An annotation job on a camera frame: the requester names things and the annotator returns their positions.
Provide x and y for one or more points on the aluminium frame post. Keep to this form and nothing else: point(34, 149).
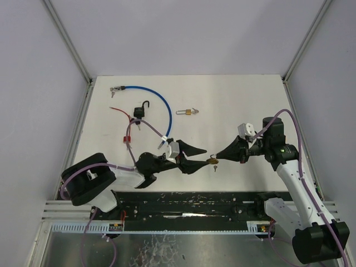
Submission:
point(60, 27)
point(323, 10)

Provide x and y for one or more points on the keys of blue cable lock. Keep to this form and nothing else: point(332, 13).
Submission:
point(113, 90)

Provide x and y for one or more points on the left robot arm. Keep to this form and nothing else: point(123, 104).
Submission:
point(95, 181)

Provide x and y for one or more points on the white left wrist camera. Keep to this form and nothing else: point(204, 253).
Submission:
point(172, 151)

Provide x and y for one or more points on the long shackle brass padlock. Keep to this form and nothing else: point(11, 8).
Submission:
point(184, 112)

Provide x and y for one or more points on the keys of black padlock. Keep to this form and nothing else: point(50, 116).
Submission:
point(137, 122)

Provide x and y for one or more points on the silver keys of long padlock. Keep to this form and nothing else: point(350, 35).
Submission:
point(194, 111)

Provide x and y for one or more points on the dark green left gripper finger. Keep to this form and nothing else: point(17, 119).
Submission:
point(189, 150)
point(190, 166)

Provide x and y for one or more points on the blue cable lock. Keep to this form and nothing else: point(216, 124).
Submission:
point(146, 89)

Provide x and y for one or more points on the right aluminium frame post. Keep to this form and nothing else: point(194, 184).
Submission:
point(323, 10)

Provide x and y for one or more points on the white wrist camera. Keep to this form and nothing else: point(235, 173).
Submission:
point(246, 131)
point(172, 151)

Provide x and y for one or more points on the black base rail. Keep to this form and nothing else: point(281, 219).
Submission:
point(233, 206)

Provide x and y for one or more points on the left aluminium frame post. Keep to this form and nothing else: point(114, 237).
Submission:
point(60, 27)

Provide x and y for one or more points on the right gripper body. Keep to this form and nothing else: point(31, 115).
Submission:
point(243, 153)

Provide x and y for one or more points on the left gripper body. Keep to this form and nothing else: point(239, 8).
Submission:
point(179, 161)

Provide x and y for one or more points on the black padlock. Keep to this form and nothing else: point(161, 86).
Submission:
point(139, 112)

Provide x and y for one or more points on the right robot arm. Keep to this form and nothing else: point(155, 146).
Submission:
point(314, 232)

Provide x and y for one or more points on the small brass padlock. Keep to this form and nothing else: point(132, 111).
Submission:
point(212, 160)

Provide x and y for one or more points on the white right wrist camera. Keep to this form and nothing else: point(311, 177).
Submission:
point(246, 131)

